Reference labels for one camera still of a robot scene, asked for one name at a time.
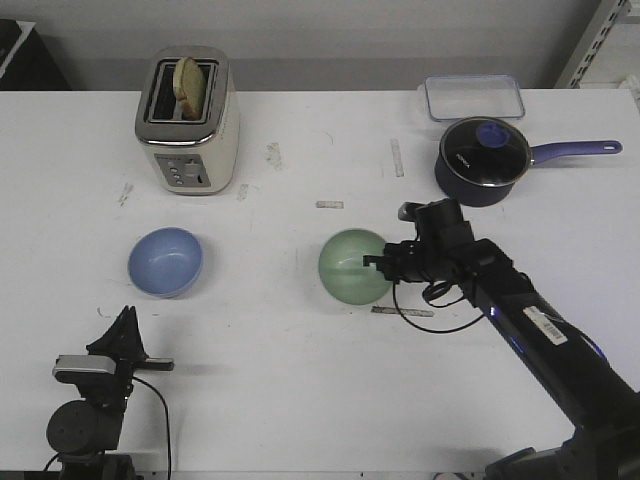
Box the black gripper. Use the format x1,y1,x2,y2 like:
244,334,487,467
362,198,475,283
86,306,174,395

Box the green bowl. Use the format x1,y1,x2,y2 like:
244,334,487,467
318,228,391,305

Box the blue bowl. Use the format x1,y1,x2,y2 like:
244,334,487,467
127,227,204,298

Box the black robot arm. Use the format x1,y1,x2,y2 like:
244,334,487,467
46,306,174,479
363,199,639,479

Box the dark blue saucepan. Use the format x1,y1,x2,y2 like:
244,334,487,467
434,116,623,207

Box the glass pot lid blue knob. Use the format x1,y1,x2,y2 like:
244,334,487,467
440,116,532,187

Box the clear plastic food container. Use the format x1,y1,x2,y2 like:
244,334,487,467
421,74,526,122

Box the cream and chrome toaster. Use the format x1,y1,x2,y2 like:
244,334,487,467
135,46,240,195

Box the slice of toast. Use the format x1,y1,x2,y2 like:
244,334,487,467
172,57,206,121

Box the white slotted metal rack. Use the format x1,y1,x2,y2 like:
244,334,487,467
553,0,639,89

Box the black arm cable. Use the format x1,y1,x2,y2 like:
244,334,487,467
391,279,489,334
130,375,173,475

